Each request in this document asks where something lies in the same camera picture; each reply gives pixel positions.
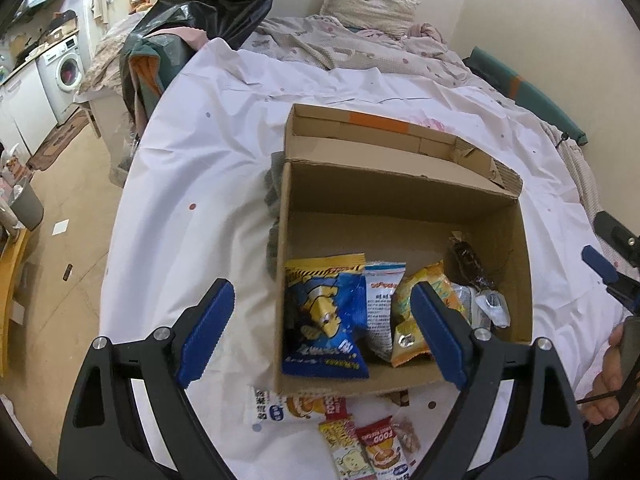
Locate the red FOOD rice cake packet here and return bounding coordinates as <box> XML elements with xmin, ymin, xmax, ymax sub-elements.
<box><xmin>356</xmin><ymin>417</ymin><xmax>410</xmax><ymax>480</ymax></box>

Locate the floral blanket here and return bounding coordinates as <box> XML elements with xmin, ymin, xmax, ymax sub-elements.
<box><xmin>240</xmin><ymin>13</ymin><xmax>474</xmax><ymax>86</ymax></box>

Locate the white blue snack bag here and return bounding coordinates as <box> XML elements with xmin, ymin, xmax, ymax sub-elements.
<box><xmin>362</xmin><ymin>261</ymin><xmax>406</xmax><ymax>362</ymax></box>

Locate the white washing machine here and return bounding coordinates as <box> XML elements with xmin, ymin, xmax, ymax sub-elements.
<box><xmin>37</xmin><ymin>34</ymin><xmax>85</xmax><ymax>126</ymax></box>

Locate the silver white snack packet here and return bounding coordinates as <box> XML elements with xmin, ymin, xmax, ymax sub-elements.
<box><xmin>451</xmin><ymin>283</ymin><xmax>491</xmax><ymax>330</ymax></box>

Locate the white kitchen cabinet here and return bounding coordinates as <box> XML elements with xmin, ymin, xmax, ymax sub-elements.
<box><xmin>1</xmin><ymin>61</ymin><xmax>58</xmax><ymax>162</ymax></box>

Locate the brown door mat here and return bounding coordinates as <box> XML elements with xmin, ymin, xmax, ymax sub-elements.
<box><xmin>27</xmin><ymin>110</ymin><xmax>90</xmax><ymax>171</ymax></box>

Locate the brown patterned snack packet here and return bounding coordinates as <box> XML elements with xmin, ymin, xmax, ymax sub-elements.
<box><xmin>392</xmin><ymin>416</ymin><xmax>421</xmax><ymax>455</ymax></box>

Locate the blue yellow chip bag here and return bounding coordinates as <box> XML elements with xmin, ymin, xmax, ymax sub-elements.
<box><xmin>282</xmin><ymin>254</ymin><xmax>369</xmax><ymax>379</ymax></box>

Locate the teal orange mat roll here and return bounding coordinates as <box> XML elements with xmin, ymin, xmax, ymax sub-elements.
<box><xmin>463</xmin><ymin>47</ymin><xmax>588</xmax><ymax>146</ymax></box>

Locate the person's right hand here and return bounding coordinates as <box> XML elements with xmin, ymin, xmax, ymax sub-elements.
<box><xmin>582</xmin><ymin>323</ymin><xmax>624</xmax><ymax>425</ymax></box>

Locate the white red FOOD packet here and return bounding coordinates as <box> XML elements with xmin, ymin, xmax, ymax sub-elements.
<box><xmin>244</xmin><ymin>387</ymin><xmax>348</xmax><ymax>425</ymax></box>

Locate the black plastic bag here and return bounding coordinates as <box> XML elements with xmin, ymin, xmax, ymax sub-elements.
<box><xmin>119</xmin><ymin>0</ymin><xmax>277</xmax><ymax>122</ymax></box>

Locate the dark brown clear snack packet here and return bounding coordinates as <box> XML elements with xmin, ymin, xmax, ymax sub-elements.
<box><xmin>447</xmin><ymin>231</ymin><xmax>512</xmax><ymax>330</ymax></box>

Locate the white paper scrap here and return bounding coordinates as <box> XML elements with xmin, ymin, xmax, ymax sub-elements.
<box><xmin>52</xmin><ymin>219</ymin><xmax>70</xmax><ymax>236</ymax></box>

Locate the open cardboard box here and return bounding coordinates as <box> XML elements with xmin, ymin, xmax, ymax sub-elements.
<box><xmin>272</xmin><ymin>103</ymin><xmax>534</xmax><ymax>399</ymax></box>

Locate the yellow wooden chair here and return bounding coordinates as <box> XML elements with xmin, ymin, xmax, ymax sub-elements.
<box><xmin>0</xmin><ymin>229</ymin><xmax>30</xmax><ymax>377</ymax></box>

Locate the yellow orange snack bag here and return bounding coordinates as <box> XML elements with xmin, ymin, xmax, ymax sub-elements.
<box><xmin>390</xmin><ymin>260</ymin><xmax>469</xmax><ymax>367</ymax></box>

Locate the white bed sheet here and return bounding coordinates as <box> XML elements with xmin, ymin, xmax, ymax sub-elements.
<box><xmin>100</xmin><ymin>39</ymin><xmax>625</xmax><ymax>479</ymax></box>

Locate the beige pillow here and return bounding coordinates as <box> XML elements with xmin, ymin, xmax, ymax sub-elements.
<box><xmin>319</xmin><ymin>0</ymin><xmax>421</xmax><ymax>38</ymax></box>

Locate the small black floor object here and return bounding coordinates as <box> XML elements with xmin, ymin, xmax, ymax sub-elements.
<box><xmin>62</xmin><ymin>263</ymin><xmax>73</xmax><ymax>282</ymax></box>

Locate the yellow bear snack packet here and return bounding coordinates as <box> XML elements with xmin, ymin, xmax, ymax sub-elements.
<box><xmin>319</xmin><ymin>416</ymin><xmax>376</xmax><ymax>480</ymax></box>

